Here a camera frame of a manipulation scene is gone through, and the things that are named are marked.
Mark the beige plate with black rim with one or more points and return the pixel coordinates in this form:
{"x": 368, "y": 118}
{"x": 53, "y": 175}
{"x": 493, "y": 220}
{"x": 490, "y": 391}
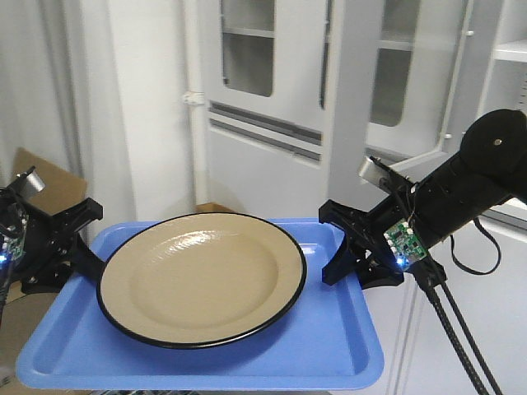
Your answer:
{"x": 202, "y": 280}

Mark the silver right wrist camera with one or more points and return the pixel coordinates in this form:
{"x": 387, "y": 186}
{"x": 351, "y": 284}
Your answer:
{"x": 370, "y": 171}

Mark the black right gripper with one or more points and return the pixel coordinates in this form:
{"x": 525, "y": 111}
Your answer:
{"x": 375, "y": 264}

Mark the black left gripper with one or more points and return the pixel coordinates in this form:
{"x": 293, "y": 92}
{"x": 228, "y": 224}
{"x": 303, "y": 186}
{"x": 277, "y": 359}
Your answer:
{"x": 53, "y": 248}

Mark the white cabinet with glass doors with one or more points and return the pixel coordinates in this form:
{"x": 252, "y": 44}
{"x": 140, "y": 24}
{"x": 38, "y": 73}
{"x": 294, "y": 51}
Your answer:
{"x": 292, "y": 96}

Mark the green left circuit board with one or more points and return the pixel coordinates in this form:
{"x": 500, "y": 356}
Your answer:
{"x": 11, "y": 248}

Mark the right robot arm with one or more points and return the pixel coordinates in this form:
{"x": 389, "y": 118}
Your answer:
{"x": 488, "y": 170}

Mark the green circuit board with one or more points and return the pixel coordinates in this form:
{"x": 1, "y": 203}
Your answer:
{"x": 11, "y": 248}
{"x": 404, "y": 245}

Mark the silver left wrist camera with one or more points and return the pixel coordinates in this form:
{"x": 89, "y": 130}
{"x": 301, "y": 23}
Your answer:
{"x": 30, "y": 183}

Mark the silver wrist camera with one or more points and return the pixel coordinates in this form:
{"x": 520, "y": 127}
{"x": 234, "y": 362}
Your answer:
{"x": 30, "y": 183}
{"x": 370, "y": 171}

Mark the blue plastic tray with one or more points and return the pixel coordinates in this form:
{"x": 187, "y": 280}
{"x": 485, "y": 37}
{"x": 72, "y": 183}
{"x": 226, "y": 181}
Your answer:
{"x": 326, "y": 341}

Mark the green right circuit board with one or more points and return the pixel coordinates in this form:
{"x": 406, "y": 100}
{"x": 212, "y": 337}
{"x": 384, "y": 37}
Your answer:
{"x": 404, "y": 245}

